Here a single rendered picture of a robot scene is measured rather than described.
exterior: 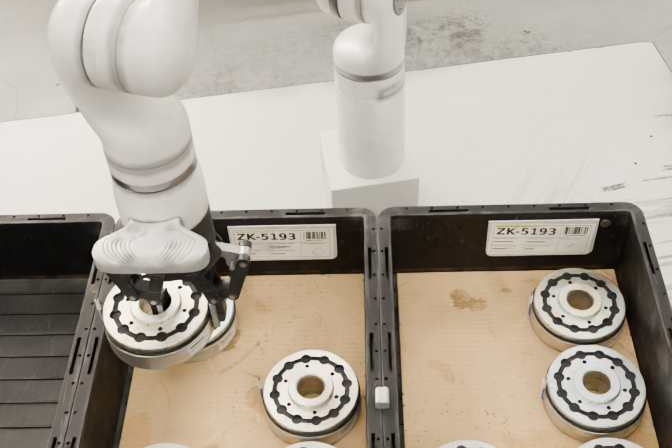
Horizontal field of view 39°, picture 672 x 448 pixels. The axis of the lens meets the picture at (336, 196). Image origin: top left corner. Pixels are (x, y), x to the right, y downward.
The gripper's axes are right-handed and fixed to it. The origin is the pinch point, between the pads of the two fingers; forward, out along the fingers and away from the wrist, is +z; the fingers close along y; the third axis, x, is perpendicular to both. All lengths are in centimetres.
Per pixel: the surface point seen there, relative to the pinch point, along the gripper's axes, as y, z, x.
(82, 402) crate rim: 11.0, 7.4, 5.5
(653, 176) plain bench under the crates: -60, 31, -47
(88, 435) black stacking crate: 10.4, 9.5, 7.8
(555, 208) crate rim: -38.2, 7.7, -19.6
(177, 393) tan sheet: 4.3, 17.4, -1.9
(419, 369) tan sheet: -22.3, 17.5, -4.7
